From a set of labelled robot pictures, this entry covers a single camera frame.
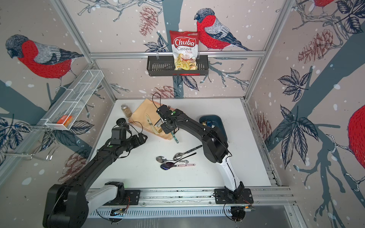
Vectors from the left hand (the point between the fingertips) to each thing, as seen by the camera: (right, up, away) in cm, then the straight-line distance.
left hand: (144, 136), depth 86 cm
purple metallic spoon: (+17, -16, -3) cm, 24 cm away
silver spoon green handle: (+19, -2, +4) cm, 19 cm away
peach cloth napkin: (-6, +10, +21) cm, 24 cm away
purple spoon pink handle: (+14, -18, -4) cm, 23 cm away
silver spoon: (+11, -14, -1) cm, 18 cm away
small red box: (-30, +12, -22) cm, 39 cm away
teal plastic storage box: (+49, +8, +17) cm, 53 cm away
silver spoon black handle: (+22, -13, +3) cm, 25 cm away
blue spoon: (+43, +7, +14) cm, 46 cm away
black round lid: (-17, +9, +6) cm, 20 cm away
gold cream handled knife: (-2, +8, +19) cm, 20 cm away
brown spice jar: (-19, +16, +19) cm, 31 cm away
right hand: (+14, +5, +5) cm, 16 cm away
